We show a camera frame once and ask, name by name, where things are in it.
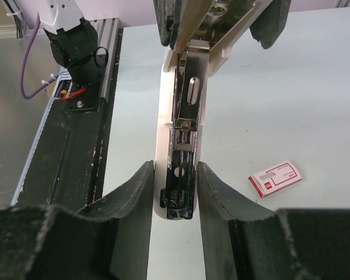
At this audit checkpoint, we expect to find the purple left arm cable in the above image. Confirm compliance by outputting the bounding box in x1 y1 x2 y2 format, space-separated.
19 13 74 100

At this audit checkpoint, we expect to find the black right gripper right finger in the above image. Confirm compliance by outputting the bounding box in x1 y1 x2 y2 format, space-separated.
197 162 350 279

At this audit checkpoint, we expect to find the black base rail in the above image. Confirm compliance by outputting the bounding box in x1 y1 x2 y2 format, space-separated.
11 18 122 211

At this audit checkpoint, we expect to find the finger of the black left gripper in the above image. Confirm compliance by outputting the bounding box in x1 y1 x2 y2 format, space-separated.
153 0 188 48
250 0 292 49

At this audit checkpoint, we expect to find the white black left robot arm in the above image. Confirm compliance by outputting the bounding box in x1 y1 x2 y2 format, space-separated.
37 0 291 86

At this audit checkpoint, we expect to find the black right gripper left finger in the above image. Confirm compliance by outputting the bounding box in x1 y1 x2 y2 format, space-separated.
0 161 153 279

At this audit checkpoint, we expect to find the red white staple box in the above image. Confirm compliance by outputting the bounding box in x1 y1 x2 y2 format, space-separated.
248 160 302 198

